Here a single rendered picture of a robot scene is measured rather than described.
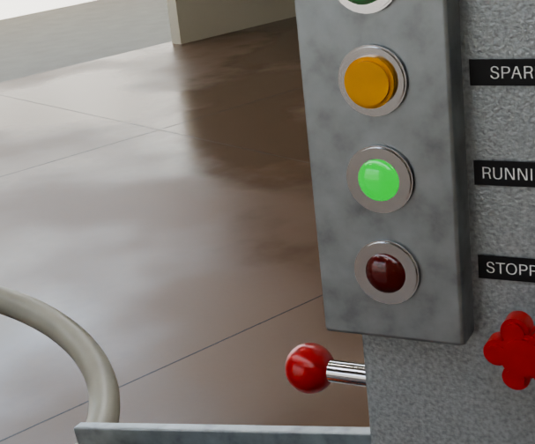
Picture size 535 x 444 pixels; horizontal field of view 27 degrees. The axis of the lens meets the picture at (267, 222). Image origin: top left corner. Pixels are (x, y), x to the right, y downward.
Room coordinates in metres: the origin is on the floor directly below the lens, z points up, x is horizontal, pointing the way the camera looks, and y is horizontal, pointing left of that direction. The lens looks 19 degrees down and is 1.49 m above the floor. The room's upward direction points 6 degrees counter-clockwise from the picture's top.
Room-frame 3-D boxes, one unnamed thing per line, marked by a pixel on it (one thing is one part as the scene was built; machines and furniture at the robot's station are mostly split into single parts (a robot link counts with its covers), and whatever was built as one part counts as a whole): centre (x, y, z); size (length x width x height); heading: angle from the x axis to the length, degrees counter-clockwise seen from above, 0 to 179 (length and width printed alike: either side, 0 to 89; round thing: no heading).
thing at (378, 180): (0.53, -0.06, 1.32); 0.02 x 0.01 x 0.02; 62
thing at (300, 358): (0.61, -0.04, 1.17); 0.08 x 0.03 x 0.03; 62
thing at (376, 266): (0.53, -0.06, 1.27); 0.02 x 0.01 x 0.02; 62
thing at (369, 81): (0.53, -0.06, 1.37); 0.03 x 0.01 x 0.03; 62
